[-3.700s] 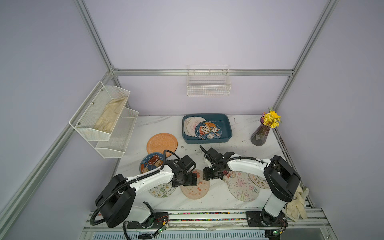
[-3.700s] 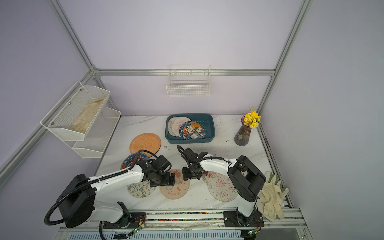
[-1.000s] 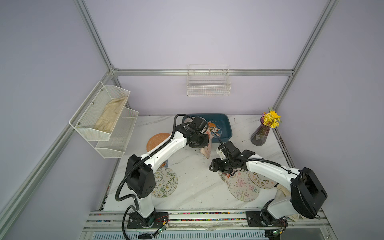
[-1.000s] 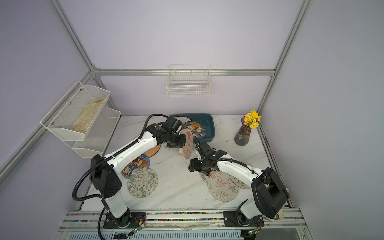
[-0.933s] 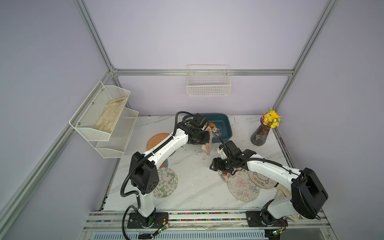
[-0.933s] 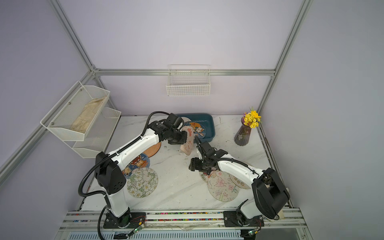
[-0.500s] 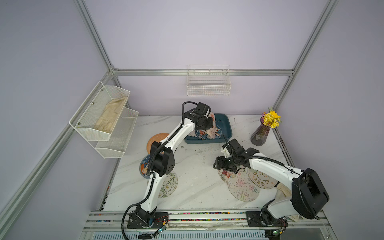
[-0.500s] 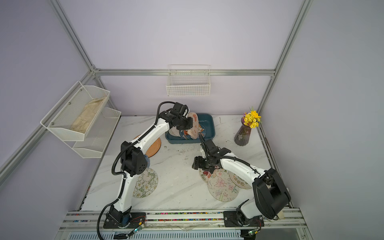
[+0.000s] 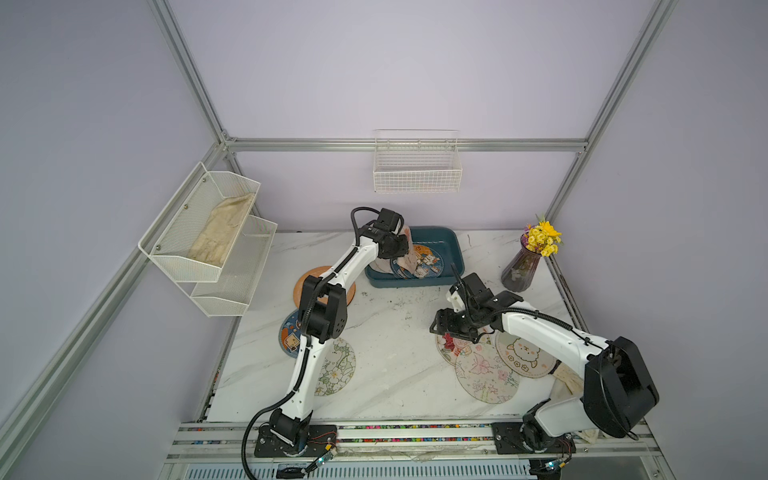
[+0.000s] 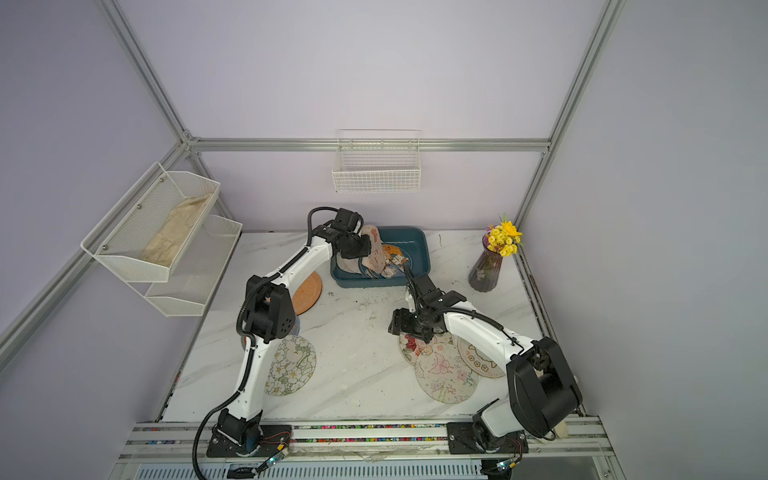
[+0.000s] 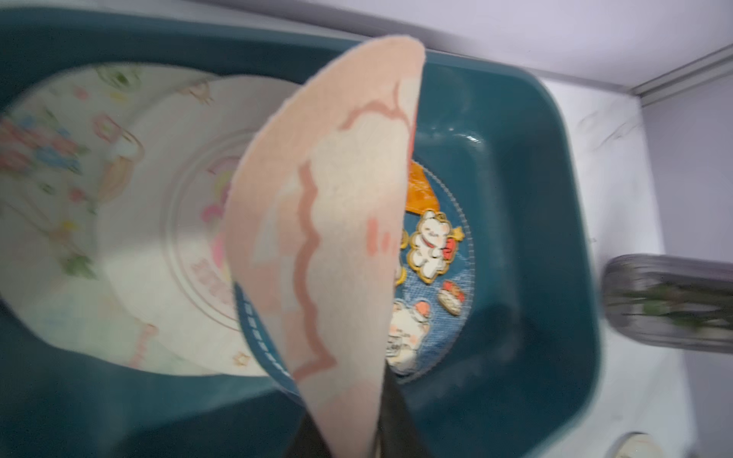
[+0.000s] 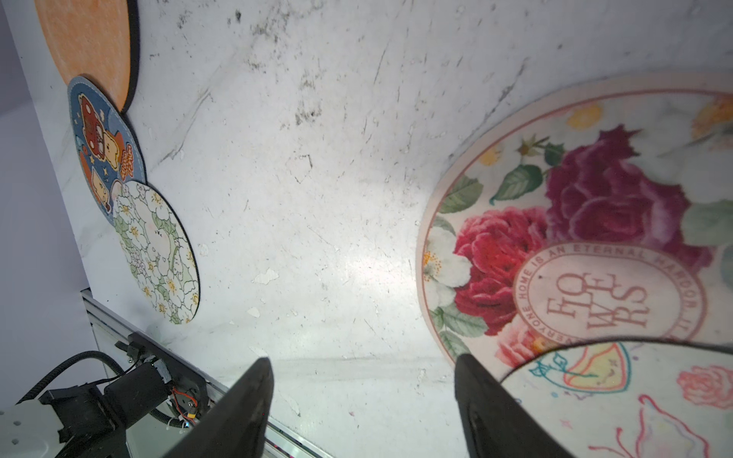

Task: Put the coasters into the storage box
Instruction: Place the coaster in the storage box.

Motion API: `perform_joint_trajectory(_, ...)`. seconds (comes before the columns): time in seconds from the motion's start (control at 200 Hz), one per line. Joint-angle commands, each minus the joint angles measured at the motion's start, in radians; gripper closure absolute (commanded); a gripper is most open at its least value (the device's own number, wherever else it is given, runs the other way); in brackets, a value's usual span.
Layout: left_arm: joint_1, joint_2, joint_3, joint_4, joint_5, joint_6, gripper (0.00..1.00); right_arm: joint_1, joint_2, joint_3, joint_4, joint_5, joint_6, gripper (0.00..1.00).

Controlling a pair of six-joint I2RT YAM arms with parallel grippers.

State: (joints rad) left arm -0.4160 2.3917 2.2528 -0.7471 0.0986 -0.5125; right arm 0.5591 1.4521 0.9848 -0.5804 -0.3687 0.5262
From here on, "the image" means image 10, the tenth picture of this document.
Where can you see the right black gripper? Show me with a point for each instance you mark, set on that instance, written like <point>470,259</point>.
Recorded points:
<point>420,291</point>

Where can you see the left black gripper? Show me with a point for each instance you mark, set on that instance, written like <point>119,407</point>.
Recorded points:
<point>365,250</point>

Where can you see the pink kitty round coaster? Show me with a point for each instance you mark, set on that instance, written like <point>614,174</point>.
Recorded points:
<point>349,266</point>

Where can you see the red rose round coaster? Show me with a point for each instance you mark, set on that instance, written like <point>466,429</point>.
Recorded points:
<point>411,348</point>

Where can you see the pink bunny bow coaster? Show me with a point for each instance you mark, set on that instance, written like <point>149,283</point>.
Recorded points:
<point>375,262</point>

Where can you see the blue orange cartoon coaster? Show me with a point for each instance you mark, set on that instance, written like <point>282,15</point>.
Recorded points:
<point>395,262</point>

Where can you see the beige puppy round coaster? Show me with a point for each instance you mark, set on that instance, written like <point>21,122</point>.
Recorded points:
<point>478,362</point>

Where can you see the white pink butterfly coaster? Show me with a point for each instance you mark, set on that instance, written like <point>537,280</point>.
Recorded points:
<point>443,375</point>

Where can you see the teal plastic storage box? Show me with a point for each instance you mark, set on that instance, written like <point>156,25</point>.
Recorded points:
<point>405,247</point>

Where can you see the green white flower bunny coaster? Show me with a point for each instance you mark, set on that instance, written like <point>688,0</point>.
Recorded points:
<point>293,366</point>

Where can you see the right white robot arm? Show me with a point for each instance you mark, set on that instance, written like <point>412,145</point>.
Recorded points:
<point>542,390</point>

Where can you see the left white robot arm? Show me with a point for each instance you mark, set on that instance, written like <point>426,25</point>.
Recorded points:
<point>267,316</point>

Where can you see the orange woven round coaster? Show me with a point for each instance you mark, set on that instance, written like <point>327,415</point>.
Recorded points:
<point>307,294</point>

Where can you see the yellow flower bunch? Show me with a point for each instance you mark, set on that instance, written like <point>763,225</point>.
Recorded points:
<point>503,238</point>

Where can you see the blue denim bear coaster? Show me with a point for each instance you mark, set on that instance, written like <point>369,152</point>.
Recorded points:
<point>297,326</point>

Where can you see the beige cloth in shelf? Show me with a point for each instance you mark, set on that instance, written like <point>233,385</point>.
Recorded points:
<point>166,244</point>

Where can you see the white mesh two-tier shelf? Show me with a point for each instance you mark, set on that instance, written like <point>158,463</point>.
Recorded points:
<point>184,289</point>

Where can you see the white wire wall basket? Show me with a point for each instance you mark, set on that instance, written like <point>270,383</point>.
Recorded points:
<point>377,161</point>

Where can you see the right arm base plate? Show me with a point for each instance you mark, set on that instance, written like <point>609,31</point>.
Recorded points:
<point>475,437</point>

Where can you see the aluminium mounting rail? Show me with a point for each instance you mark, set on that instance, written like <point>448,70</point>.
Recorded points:
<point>372,441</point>

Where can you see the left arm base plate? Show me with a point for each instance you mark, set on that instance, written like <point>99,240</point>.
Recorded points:
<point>236,437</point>

